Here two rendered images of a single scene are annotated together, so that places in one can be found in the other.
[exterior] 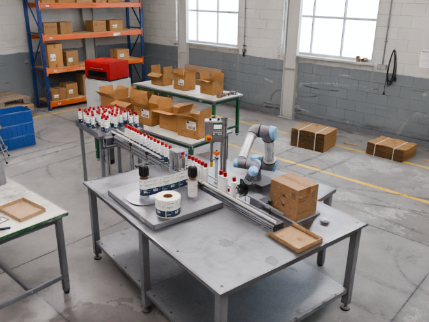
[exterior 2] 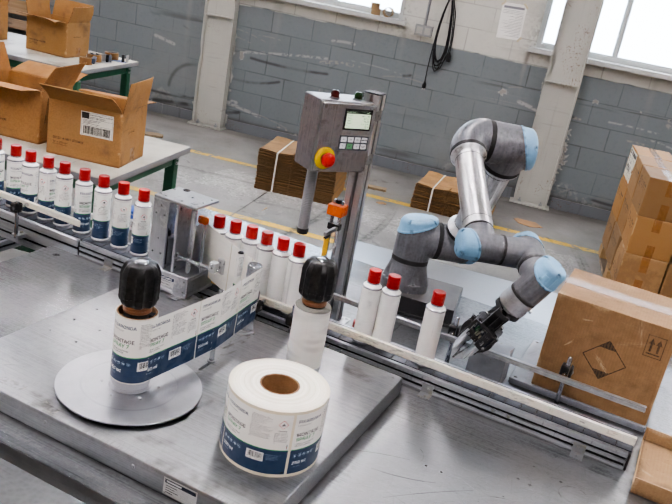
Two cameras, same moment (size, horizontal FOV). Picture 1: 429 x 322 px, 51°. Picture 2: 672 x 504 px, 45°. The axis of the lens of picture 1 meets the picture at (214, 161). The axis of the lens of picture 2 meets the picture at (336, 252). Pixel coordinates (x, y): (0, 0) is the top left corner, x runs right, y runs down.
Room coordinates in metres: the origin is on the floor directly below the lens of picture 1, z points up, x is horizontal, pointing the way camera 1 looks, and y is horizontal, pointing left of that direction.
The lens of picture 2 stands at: (1.97, 0.99, 1.83)
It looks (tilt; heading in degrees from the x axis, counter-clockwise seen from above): 20 degrees down; 330
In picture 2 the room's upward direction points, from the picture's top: 11 degrees clockwise
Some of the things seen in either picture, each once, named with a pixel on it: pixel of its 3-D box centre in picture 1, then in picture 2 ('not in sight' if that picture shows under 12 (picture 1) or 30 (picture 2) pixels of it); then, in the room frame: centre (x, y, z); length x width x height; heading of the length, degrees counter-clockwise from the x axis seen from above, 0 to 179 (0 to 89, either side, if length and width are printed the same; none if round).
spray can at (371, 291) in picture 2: (220, 181); (368, 305); (3.59, -0.06, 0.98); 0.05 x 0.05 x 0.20
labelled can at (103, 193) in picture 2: (166, 153); (102, 207); (4.30, 0.49, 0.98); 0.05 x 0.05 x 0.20
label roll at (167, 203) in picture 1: (168, 204); (274, 415); (3.19, 0.36, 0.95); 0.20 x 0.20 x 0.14
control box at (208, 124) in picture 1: (214, 130); (335, 133); (3.82, 0.01, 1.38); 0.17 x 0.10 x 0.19; 93
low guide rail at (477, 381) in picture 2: (230, 197); (420, 359); (3.43, -0.14, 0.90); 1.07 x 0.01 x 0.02; 38
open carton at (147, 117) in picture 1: (149, 109); not in sight; (6.13, 0.93, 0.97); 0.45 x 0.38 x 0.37; 141
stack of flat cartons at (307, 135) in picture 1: (313, 137); (303, 169); (7.57, -1.75, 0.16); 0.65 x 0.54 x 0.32; 53
